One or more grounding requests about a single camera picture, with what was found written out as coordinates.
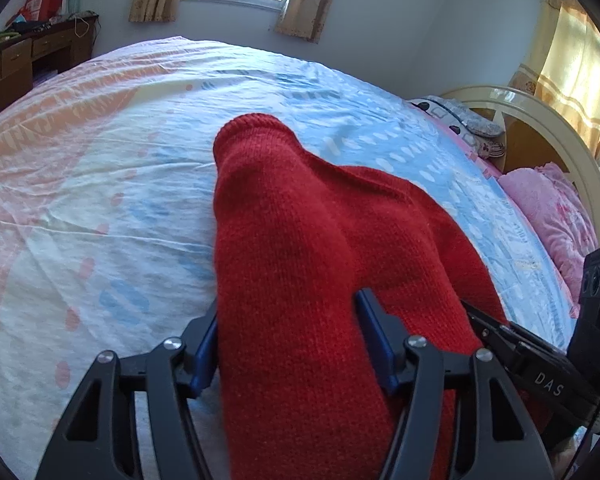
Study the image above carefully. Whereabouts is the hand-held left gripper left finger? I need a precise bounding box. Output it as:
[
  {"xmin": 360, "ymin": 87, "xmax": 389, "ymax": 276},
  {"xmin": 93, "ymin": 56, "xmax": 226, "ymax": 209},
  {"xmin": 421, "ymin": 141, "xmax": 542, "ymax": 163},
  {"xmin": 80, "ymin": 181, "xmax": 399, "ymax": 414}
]
[{"xmin": 34, "ymin": 297, "xmax": 220, "ymax": 480}]

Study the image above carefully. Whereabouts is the cream headboard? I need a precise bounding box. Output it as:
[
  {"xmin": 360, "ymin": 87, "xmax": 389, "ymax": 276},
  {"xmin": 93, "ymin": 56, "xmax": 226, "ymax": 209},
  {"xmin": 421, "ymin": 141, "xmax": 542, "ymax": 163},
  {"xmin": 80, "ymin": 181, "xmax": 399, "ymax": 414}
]
[{"xmin": 440, "ymin": 85, "xmax": 600, "ymax": 261}]

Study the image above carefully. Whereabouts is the pink fluffy blanket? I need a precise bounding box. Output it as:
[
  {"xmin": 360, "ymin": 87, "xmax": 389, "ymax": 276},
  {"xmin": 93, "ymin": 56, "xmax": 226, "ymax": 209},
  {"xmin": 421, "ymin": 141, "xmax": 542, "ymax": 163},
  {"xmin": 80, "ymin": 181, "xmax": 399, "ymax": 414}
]
[{"xmin": 497, "ymin": 162, "xmax": 598, "ymax": 306}]

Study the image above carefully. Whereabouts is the wooden desk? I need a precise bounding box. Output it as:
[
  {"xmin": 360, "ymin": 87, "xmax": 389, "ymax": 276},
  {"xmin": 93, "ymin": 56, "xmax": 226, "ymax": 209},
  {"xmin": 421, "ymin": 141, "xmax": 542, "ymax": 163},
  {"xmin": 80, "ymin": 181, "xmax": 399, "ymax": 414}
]
[{"xmin": 0, "ymin": 12, "xmax": 101, "ymax": 128}]

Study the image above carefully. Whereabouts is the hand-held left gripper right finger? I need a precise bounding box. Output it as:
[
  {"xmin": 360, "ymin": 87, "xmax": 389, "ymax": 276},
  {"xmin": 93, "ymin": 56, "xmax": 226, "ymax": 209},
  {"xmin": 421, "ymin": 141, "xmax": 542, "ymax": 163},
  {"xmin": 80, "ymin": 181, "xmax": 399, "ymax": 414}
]
[{"xmin": 355, "ymin": 287, "xmax": 556, "ymax": 480}]

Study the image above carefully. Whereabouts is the bed with patterned sheet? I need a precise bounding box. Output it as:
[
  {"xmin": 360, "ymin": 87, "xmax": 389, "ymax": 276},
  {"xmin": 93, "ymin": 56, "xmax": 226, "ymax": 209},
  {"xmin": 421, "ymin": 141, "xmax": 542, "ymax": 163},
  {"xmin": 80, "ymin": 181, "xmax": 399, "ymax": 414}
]
[{"xmin": 0, "ymin": 36, "xmax": 581, "ymax": 480}]

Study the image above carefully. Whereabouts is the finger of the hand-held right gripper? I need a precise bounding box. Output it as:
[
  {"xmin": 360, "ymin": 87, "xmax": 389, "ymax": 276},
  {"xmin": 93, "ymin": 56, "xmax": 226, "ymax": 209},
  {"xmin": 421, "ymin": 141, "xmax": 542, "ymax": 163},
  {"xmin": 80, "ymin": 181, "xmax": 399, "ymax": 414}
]
[{"xmin": 461, "ymin": 300, "xmax": 518, "ymax": 361}]

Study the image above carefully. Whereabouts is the red gift bag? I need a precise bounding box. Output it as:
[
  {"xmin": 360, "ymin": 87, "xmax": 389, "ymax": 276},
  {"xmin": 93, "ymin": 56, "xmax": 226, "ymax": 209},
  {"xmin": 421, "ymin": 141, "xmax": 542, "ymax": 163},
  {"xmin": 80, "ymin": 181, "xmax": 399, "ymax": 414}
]
[{"xmin": 19, "ymin": 0, "xmax": 66, "ymax": 23}]

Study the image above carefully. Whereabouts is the red knit sweater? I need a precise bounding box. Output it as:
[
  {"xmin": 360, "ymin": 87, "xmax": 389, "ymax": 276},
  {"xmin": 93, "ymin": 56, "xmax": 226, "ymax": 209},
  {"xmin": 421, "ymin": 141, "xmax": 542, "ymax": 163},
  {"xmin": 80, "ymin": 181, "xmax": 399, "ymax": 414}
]
[{"xmin": 212, "ymin": 113, "xmax": 553, "ymax": 480}]

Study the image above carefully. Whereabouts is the yellow striped curtain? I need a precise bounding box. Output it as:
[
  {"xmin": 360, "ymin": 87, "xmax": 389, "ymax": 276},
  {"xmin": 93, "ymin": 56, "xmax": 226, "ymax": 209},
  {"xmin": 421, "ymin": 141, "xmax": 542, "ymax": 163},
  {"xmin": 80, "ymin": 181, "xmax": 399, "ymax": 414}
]
[{"xmin": 507, "ymin": 0, "xmax": 600, "ymax": 166}]

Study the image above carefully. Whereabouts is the grey patterned pillow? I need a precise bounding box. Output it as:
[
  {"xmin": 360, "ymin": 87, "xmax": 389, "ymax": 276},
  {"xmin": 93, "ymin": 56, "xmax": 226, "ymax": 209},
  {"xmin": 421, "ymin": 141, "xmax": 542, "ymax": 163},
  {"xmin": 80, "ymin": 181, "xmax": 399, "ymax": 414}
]
[{"xmin": 410, "ymin": 95, "xmax": 507, "ymax": 158}]

